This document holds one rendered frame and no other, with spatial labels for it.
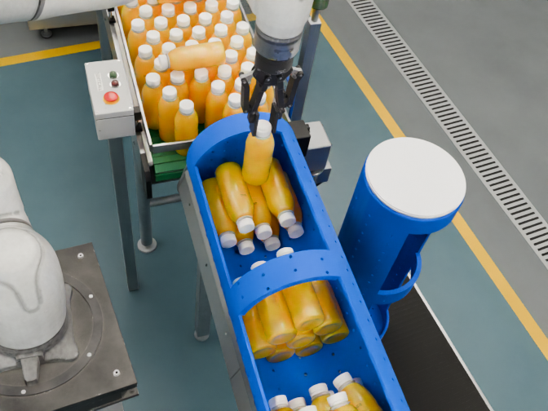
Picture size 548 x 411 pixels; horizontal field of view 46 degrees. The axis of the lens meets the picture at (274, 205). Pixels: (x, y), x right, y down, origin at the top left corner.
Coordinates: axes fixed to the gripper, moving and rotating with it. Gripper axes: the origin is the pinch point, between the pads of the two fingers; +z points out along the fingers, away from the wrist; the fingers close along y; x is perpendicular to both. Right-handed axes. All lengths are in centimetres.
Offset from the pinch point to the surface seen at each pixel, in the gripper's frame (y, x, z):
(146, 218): -20, 54, 109
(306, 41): 34, 56, 29
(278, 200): 3.6, -8.1, 19.9
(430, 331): 76, -15, 116
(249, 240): -3.7, -11.6, 30.2
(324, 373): 5, -47, 35
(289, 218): 4.8, -13.1, 20.9
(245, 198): -4.4, -6.8, 18.7
